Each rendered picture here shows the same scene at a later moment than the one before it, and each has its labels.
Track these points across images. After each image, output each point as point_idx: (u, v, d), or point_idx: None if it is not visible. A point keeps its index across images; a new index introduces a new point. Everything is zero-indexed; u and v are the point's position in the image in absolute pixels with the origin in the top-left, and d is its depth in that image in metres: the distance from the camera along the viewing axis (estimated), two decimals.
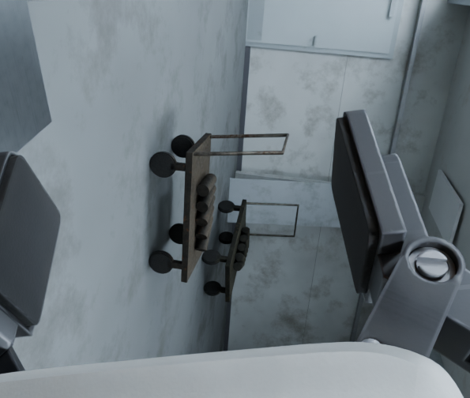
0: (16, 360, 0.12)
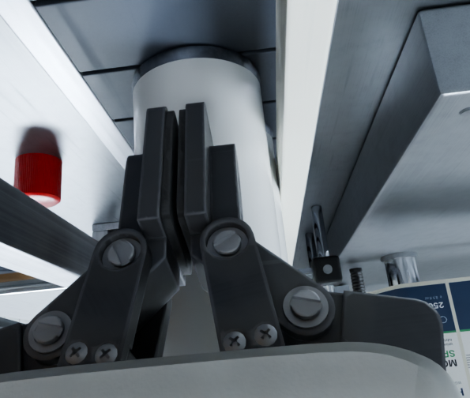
0: (164, 328, 0.12)
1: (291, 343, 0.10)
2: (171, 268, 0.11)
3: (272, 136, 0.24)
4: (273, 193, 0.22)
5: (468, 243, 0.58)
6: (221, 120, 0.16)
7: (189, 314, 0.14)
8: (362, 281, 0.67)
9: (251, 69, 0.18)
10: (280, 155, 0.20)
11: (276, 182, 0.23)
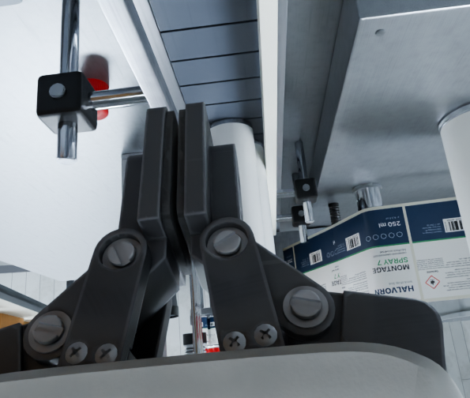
0: (164, 328, 0.12)
1: (291, 343, 0.10)
2: (171, 268, 0.11)
3: (261, 144, 0.56)
4: (257, 168, 0.54)
5: (420, 174, 0.72)
6: (242, 144, 0.49)
7: None
8: (338, 213, 0.81)
9: (251, 126, 0.51)
10: (260, 46, 0.34)
11: (261, 163, 0.55)
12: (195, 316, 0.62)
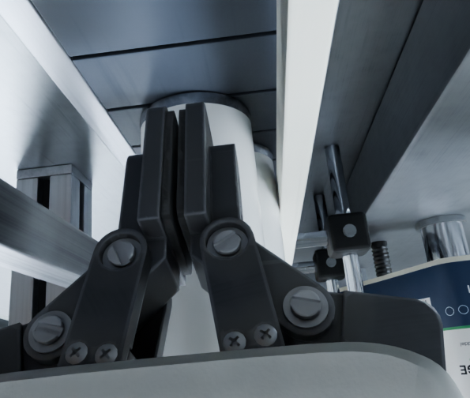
0: (164, 328, 0.12)
1: (291, 343, 0.10)
2: (171, 268, 0.11)
3: (268, 153, 0.26)
4: (262, 208, 0.24)
5: None
6: None
7: (199, 322, 0.17)
8: (387, 258, 0.51)
9: (246, 114, 0.21)
10: None
11: (270, 197, 0.25)
12: None
